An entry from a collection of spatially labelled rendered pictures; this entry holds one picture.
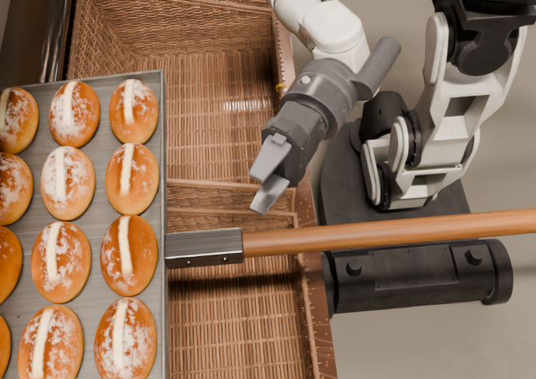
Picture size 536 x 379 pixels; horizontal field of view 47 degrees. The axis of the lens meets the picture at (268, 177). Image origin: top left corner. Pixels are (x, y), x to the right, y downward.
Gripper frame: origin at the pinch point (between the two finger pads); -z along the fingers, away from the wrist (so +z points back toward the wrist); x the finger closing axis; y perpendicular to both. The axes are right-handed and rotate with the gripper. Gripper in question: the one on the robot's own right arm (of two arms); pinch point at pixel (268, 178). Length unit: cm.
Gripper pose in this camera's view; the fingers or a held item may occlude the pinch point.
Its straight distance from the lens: 77.0
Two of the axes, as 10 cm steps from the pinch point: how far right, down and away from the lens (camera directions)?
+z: 4.9, -7.4, 4.6
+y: -8.7, -4.2, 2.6
